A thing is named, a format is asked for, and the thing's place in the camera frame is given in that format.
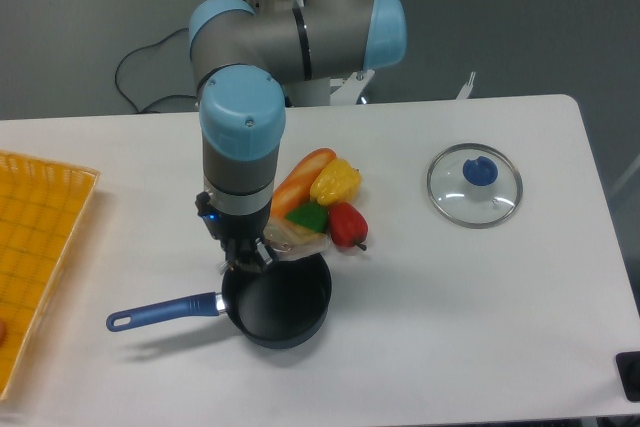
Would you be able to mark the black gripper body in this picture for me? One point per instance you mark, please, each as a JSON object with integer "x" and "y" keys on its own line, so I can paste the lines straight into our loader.
{"x": 243, "y": 229}

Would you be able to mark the toast slice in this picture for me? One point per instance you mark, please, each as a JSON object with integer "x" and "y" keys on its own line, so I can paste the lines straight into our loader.
{"x": 292, "y": 242}

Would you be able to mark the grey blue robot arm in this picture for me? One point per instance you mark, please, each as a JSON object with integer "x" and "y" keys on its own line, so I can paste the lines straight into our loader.
{"x": 243, "y": 58}

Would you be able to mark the green bell pepper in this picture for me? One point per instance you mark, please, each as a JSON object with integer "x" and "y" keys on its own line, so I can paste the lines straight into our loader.
{"x": 310, "y": 215}

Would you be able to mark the orange baguette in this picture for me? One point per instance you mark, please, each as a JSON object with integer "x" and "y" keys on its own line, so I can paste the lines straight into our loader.
{"x": 295, "y": 189}

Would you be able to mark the red bell pepper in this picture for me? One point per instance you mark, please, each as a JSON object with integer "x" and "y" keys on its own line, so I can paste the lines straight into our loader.
{"x": 347, "y": 226}

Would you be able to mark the yellow bell pepper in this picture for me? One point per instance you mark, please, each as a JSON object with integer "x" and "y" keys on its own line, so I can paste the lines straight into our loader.
{"x": 337, "y": 182}

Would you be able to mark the yellow plastic basket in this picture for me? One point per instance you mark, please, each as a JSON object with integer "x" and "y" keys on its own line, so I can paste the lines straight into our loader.
{"x": 42, "y": 203}

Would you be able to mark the glass lid blue knob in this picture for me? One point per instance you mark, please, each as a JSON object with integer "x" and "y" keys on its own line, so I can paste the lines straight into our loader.
{"x": 474, "y": 185}

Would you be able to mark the black object table corner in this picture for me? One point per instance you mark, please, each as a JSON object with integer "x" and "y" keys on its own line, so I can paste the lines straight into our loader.
{"x": 628, "y": 364}

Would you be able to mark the black pot blue handle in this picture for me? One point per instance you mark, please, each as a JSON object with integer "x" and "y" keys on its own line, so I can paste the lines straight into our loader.
{"x": 280, "y": 308}

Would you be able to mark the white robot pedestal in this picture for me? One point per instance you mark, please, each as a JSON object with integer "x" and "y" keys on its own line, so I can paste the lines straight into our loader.
{"x": 329, "y": 91}

